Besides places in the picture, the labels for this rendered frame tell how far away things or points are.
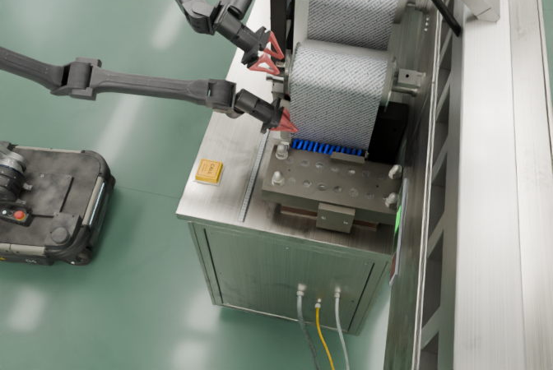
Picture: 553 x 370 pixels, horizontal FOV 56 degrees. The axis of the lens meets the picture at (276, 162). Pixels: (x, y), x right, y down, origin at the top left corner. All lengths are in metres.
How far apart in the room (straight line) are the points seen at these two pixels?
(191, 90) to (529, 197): 0.87
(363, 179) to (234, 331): 1.12
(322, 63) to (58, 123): 2.05
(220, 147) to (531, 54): 0.94
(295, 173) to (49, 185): 1.40
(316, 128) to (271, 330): 1.13
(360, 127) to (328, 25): 0.31
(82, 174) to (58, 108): 0.73
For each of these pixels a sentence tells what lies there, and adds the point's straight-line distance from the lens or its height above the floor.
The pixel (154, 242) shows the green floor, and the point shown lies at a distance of 2.58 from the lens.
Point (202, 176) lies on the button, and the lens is 1.62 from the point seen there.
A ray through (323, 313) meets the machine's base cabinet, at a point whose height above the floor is 0.28.
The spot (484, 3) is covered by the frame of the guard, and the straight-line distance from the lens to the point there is 1.00.
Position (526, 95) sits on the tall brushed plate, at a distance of 1.23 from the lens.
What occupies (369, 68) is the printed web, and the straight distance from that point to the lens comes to 1.36.
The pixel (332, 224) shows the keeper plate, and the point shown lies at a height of 0.95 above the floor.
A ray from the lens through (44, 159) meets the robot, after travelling 2.70.
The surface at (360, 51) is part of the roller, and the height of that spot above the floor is 1.23.
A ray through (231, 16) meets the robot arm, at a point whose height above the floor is 1.40.
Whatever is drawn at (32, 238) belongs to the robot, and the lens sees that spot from 2.49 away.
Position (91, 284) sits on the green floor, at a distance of 2.57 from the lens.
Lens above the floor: 2.27
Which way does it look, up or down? 56 degrees down
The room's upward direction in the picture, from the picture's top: straight up
